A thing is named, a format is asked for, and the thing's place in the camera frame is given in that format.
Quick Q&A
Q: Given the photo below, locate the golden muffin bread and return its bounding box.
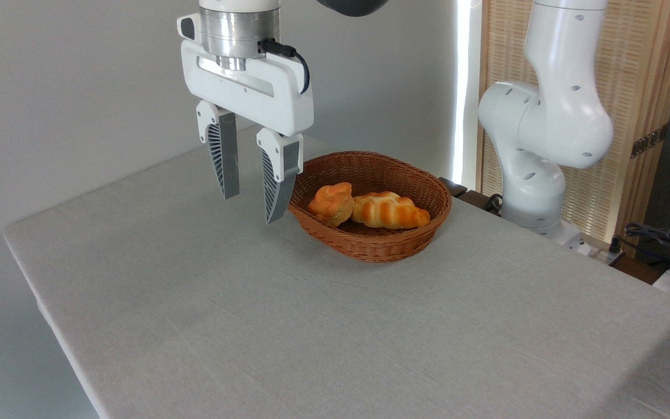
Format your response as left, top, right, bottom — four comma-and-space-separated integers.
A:
308, 182, 355, 228

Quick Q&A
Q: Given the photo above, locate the grey tablecloth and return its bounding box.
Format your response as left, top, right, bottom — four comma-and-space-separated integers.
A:
2, 125, 670, 419

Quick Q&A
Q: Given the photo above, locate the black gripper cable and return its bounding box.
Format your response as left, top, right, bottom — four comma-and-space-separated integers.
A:
259, 38, 311, 95

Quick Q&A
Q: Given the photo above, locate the wooden bamboo folding screen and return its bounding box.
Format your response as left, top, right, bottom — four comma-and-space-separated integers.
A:
477, 0, 670, 246

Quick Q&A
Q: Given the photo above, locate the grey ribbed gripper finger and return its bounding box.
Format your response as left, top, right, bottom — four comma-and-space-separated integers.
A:
197, 100, 240, 200
256, 128, 304, 225

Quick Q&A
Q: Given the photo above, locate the metal screen hinge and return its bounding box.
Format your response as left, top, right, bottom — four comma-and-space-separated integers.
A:
630, 123, 669, 159

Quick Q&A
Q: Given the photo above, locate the black clamp with cables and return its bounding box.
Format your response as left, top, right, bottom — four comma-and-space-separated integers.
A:
623, 222, 670, 275

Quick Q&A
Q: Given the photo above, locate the long golden bread roll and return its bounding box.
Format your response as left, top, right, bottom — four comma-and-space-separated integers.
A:
351, 191, 431, 229

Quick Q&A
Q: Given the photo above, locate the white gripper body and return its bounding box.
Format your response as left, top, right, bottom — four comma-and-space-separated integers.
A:
177, 13, 315, 137

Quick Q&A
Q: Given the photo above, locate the brown wicker basket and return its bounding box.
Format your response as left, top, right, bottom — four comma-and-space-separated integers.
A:
287, 151, 452, 264

